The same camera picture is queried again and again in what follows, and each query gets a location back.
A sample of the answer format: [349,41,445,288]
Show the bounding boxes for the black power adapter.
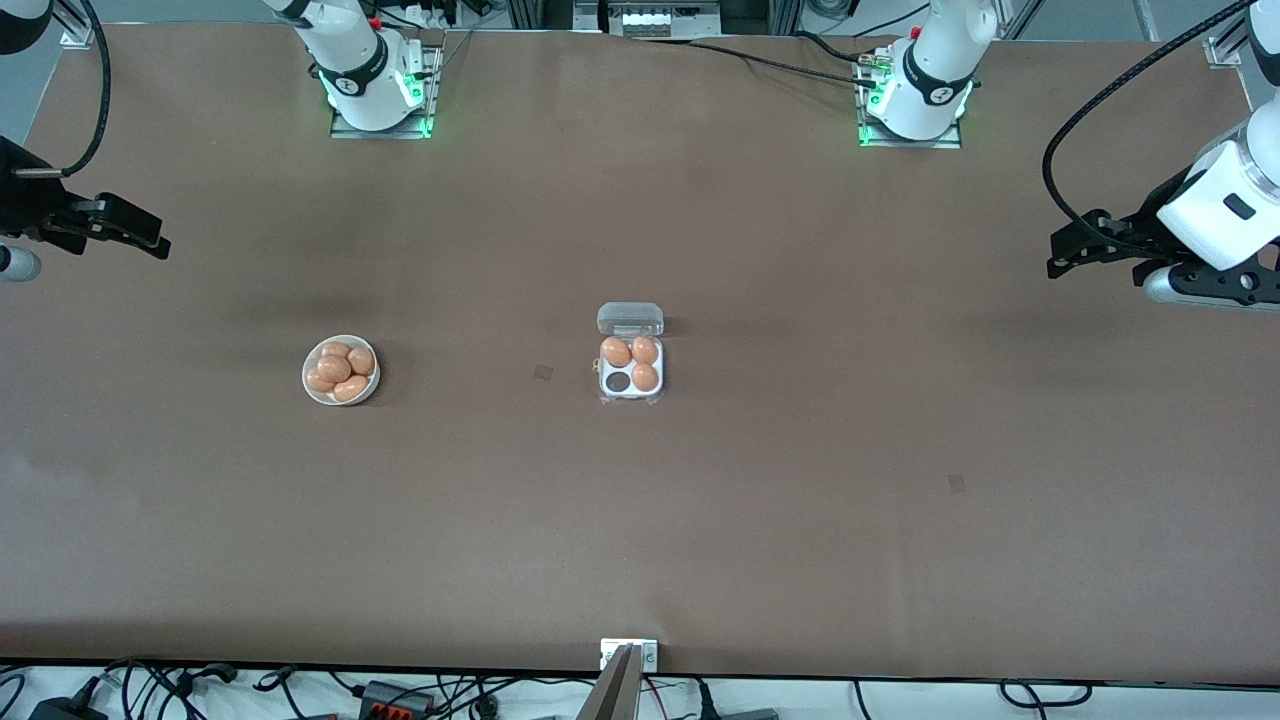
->
[28,694,109,720]

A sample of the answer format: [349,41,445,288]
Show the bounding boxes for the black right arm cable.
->
[60,0,112,179]

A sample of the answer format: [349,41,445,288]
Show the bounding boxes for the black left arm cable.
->
[1042,0,1261,251]

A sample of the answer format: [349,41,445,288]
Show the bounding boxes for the white round bowl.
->
[302,334,381,407]

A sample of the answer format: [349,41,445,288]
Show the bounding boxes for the white power strip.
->
[607,2,694,39]

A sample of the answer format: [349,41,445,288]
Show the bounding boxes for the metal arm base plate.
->
[857,50,964,150]
[329,44,435,140]

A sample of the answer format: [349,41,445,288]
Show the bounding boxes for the black cable on table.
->
[635,33,886,89]

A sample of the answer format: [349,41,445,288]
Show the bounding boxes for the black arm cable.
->
[1042,0,1261,251]
[60,0,112,179]

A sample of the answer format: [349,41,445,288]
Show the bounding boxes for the black looped floor cable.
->
[1000,679,1097,710]

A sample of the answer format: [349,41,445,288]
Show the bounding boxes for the black tangled floor cables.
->
[95,657,301,720]

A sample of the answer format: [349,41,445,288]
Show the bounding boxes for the silver table edge bracket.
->
[600,638,659,672]

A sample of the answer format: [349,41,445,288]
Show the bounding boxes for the black box with orange plugs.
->
[358,679,437,718]

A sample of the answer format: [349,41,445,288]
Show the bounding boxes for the aluminium profile bar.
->
[575,645,642,720]

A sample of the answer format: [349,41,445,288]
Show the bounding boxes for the clear plastic egg box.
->
[596,301,668,407]

